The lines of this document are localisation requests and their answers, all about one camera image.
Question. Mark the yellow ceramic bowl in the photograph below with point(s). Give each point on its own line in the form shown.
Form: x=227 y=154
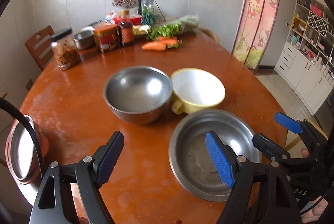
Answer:
x=194 y=90

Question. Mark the hello kitty door curtain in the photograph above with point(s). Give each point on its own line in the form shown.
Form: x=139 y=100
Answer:
x=254 y=30

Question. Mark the small steel bowl background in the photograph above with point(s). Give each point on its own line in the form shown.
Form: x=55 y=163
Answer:
x=84 y=40

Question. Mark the right hand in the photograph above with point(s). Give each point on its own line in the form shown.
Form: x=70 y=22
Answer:
x=315 y=211

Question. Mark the red white snack packages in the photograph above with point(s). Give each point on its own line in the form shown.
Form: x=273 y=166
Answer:
x=116 y=17

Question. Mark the wooden slat chair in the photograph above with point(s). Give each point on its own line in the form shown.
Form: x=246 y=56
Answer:
x=39 y=47

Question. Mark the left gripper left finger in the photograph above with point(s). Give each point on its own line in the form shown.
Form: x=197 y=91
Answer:
x=54 y=201

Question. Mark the rear carrot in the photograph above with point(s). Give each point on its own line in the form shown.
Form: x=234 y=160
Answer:
x=171 y=42

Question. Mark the far wooden chair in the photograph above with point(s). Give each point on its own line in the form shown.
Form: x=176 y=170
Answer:
x=210 y=34

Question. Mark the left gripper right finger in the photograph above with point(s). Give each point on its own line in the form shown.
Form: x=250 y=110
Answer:
x=259 y=193

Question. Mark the low wall socket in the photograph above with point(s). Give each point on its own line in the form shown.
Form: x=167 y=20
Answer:
x=29 y=85

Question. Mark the red lidded jar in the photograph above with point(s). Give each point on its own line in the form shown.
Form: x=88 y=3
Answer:
x=106 y=37

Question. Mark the dark sauce bottle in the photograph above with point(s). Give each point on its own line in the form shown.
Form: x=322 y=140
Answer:
x=125 y=29

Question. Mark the large steel pan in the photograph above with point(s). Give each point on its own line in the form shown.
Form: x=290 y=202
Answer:
x=20 y=154

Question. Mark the deep steel bowl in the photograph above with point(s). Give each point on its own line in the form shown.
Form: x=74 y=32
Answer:
x=138 y=94

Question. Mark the shallow steel plate bowl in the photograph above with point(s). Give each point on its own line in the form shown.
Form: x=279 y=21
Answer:
x=188 y=156

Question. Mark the clear plastic bottle green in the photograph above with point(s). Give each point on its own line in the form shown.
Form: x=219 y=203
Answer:
x=147 y=12

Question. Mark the white display cabinet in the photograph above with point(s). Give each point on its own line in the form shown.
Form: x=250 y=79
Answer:
x=306 y=61

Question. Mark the red berries on stand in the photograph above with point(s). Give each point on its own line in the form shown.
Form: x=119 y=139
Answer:
x=124 y=4

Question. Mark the bag of green vegetables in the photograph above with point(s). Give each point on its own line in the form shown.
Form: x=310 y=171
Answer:
x=177 y=27

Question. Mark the clear jar black lid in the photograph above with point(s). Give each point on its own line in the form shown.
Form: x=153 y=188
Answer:
x=65 y=51

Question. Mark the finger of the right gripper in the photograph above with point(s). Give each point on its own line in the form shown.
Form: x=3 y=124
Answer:
x=269 y=148
x=294 y=124

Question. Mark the front carrot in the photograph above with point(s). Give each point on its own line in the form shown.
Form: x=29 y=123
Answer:
x=154 y=46

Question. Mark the patterned blue bowl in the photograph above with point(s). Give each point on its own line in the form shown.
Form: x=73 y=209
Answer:
x=99 y=23

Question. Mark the carrot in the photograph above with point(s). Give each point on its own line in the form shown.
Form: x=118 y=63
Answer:
x=154 y=46
x=171 y=42

